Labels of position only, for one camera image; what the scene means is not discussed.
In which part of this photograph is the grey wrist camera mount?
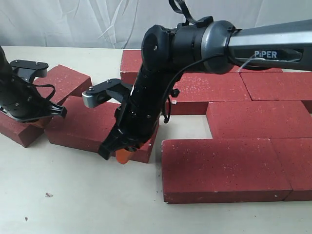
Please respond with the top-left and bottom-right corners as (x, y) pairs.
(82, 78), (133, 108)

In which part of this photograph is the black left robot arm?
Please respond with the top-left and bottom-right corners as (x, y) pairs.
(0, 49), (67, 123)

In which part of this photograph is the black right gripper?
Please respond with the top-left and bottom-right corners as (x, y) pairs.
(98, 70), (180, 164)

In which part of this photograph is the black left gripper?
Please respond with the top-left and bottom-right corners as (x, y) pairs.
(0, 73), (67, 127)

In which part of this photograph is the red brick middle row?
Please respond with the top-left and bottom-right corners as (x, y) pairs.
(206, 101), (312, 138)

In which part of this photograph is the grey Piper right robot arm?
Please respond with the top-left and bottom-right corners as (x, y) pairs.
(98, 19), (312, 163)

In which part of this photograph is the red brick with white chip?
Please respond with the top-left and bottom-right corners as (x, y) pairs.
(171, 73), (251, 115)

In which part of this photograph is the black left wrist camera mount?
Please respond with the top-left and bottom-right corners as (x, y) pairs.
(10, 59), (49, 83)

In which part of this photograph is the white backdrop cloth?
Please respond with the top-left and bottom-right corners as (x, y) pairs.
(0, 0), (312, 49)

